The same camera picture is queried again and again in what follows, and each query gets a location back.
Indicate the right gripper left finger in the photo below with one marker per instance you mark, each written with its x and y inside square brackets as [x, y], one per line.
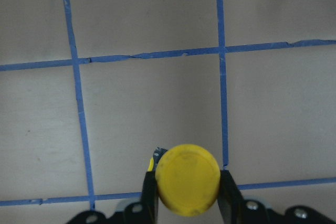
[150, 198]

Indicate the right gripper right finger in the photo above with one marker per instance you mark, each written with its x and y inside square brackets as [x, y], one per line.
[230, 200]

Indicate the yellow push button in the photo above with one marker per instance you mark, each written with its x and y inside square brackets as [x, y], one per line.
[187, 177]

